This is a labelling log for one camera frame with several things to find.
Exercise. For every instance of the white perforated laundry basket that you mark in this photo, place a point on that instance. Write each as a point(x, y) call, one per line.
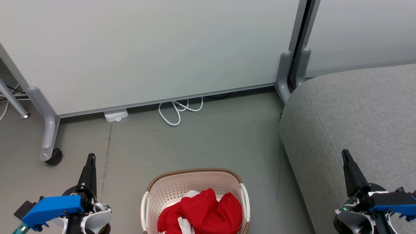
point(182, 185)

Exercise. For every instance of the large white partition panel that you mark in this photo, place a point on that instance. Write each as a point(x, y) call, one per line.
point(156, 48)

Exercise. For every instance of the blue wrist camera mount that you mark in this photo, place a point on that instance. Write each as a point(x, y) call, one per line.
point(52, 208)
point(395, 202)

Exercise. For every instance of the white power adapter box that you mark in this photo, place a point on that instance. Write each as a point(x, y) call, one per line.
point(115, 115)

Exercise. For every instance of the thin grey metal leg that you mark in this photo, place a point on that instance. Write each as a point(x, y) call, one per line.
point(13, 97)

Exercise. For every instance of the grey fabric sofa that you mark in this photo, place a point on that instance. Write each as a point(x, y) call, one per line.
point(351, 123)

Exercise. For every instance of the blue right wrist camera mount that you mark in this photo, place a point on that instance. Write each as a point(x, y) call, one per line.
point(395, 202)

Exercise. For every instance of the red cloth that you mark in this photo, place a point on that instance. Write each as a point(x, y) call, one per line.
point(208, 211)

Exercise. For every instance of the grey partition leg with caster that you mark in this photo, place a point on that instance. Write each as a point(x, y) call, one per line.
point(48, 130)

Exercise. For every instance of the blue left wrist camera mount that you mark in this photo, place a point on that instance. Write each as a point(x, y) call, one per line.
point(52, 208)

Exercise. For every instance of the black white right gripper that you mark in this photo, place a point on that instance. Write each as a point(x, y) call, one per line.
point(352, 222)

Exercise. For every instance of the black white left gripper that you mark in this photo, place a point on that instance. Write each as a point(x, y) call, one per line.
point(97, 220)

